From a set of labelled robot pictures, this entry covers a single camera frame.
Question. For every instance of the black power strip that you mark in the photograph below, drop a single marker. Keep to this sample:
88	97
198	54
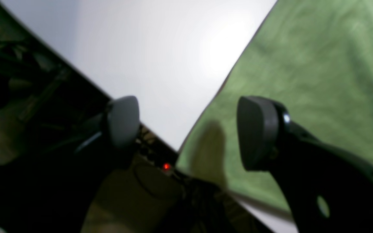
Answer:
155	151

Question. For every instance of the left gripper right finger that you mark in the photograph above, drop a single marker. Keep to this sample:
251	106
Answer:
328	189

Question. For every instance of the olive green t-shirt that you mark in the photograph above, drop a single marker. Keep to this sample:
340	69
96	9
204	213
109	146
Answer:
315	57

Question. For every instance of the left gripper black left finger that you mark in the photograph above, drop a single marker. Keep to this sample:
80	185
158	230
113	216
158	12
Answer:
50	191

